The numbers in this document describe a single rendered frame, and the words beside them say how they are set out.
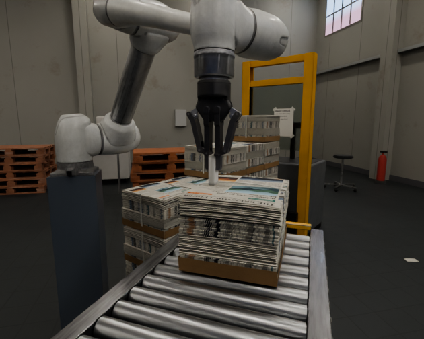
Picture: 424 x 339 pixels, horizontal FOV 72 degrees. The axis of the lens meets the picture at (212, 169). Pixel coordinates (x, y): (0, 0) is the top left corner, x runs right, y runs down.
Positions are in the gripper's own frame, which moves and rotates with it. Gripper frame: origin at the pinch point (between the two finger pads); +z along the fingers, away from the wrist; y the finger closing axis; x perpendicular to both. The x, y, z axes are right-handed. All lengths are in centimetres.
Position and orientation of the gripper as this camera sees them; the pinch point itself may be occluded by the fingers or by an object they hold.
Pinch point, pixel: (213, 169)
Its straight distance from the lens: 68.4
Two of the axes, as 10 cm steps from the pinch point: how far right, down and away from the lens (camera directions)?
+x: -3.3, 1.6, -9.3
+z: -0.1, 9.9, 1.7
